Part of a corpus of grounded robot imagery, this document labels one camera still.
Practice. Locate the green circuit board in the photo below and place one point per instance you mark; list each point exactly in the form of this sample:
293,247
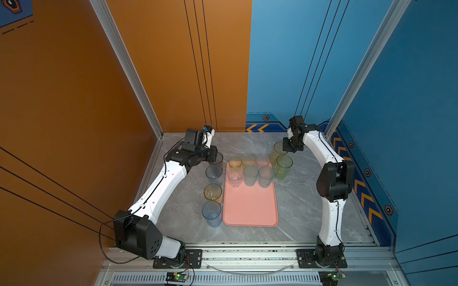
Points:
331,278
176,278

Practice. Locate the right aluminium corner post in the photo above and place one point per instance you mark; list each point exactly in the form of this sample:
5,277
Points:
383,34

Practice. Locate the amber orange glass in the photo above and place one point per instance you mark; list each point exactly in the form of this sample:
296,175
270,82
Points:
213,192

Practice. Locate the teal textured glass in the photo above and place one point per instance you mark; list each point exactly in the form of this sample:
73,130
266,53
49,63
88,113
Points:
265,177
250,173

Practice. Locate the left green circuit board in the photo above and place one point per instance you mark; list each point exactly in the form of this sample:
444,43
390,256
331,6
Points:
176,278

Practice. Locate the smoky grey glass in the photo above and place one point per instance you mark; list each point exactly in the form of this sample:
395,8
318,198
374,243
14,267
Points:
219,160

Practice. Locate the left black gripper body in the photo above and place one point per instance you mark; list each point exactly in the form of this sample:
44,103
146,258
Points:
204,154

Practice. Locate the tall yellow glass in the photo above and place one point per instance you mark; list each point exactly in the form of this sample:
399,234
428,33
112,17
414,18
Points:
276,152

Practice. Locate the pale pink clear glass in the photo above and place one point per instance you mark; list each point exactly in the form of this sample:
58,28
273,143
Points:
262,161

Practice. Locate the tall green glass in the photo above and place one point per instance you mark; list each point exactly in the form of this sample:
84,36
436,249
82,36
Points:
283,166

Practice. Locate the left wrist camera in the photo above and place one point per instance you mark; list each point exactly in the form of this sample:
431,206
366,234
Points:
208,133

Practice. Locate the tall blue glass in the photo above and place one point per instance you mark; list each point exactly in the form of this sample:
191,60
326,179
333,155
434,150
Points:
212,212

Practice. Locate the aluminium front rail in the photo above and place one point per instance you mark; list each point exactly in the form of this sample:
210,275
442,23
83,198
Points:
255,265

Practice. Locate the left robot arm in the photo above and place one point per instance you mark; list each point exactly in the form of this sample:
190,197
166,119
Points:
135,230

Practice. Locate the yellow-green short glass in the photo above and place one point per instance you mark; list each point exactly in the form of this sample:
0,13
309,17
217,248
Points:
249,160

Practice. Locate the pink plastic tray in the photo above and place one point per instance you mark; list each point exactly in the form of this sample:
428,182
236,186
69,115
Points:
250,206

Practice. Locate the left aluminium corner post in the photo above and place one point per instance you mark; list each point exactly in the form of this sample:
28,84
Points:
111,30

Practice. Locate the aluminium corner post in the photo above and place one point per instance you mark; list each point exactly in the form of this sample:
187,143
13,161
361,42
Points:
111,30
383,34

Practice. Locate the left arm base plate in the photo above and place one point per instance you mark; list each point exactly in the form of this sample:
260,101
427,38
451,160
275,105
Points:
187,258

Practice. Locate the blue short glass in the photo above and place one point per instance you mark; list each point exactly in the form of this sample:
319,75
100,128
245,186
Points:
214,174

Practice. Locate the right green circuit board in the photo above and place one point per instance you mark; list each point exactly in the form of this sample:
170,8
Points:
331,278

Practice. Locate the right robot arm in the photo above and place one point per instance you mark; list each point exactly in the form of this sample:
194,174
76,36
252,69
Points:
333,186

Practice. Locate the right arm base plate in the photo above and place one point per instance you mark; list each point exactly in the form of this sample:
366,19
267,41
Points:
313,258

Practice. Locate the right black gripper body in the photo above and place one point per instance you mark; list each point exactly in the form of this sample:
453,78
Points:
291,145

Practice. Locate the clear short glass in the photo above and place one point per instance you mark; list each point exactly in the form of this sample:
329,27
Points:
235,176

